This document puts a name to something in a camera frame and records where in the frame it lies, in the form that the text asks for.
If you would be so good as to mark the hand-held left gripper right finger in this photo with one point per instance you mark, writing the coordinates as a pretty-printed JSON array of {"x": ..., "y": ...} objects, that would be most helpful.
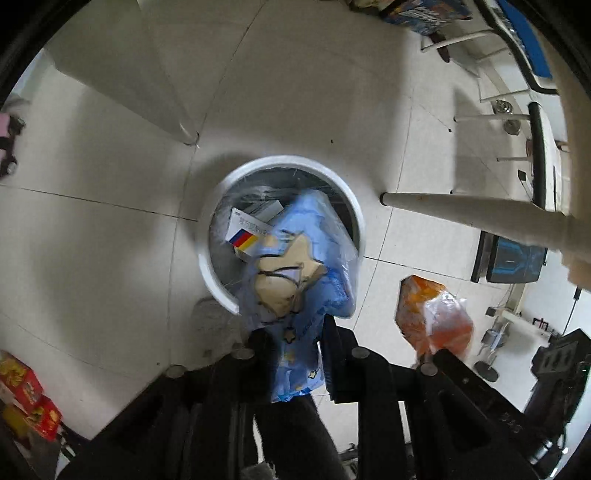
[{"x": 337, "y": 364}]

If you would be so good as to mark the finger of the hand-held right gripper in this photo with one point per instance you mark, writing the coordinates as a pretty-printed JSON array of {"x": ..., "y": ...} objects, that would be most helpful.
[{"x": 475, "y": 387}]

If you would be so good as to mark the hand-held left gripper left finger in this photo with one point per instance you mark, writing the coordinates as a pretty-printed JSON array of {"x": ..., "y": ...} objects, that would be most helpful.
[{"x": 221, "y": 397}]

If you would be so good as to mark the orange plastic bag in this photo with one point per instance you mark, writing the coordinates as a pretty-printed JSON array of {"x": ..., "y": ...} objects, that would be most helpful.
[{"x": 420, "y": 304}]

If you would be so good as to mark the white round trash can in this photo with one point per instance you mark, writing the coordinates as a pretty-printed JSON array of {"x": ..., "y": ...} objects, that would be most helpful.
[{"x": 221, "y": 295}]

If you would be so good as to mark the blue printed plastic wrapper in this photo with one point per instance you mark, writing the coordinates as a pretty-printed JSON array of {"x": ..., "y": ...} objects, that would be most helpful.
[{"x": 318, "y": 240}]

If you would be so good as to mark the white yellow blue medicine box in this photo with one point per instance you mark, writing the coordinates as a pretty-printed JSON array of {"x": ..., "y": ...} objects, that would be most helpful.
[{"x": 244, "y": 228}]

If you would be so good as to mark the metal stand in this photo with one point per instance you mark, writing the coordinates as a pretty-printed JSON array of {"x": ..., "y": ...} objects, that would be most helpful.
[{"x": 494, "y": 337}]

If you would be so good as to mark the person's dark trouser leg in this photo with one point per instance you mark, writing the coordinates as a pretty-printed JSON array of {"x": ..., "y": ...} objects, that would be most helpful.
[{"x": 291, "y": 438}]

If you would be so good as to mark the grey slipper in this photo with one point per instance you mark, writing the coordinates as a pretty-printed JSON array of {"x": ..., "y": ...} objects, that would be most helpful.
[{"x": 261, "y": 471}]

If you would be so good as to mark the black monitor screen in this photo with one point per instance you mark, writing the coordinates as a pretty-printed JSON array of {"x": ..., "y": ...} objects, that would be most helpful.
[{"x": 512, "y": 258}]

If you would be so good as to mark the red box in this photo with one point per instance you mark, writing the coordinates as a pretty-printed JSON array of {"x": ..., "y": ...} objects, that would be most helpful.
[
  {"x": 21, "y": 383},
  {"x": 44, "y": 417}
]

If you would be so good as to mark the white dining table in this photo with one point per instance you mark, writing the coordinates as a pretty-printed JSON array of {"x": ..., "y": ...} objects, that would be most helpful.
[{"x": 461, "y": 207}]

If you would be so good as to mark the white black-edged chair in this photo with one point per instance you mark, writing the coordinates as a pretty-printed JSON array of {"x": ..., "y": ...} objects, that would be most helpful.
[{"x": 535, "y": 138}]

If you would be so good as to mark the chrome dumbbell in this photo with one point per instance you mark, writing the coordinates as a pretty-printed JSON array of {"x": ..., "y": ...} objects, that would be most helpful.
[
  {"x": 511, "y": 125},
  {"x": 502, "y": 107}
]

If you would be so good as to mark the blue seat cushion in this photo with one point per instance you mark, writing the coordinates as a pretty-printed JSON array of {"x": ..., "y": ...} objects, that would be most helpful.
[{"x": 531, "y": 46}]

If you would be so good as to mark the white chair with cushion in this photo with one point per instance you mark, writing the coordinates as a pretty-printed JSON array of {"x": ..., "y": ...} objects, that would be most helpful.
[{"x": 461, "y": 39}]

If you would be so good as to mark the blue printed box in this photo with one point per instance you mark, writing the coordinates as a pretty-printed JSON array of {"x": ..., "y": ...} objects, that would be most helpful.
[{"x": 425, "y": 11}]

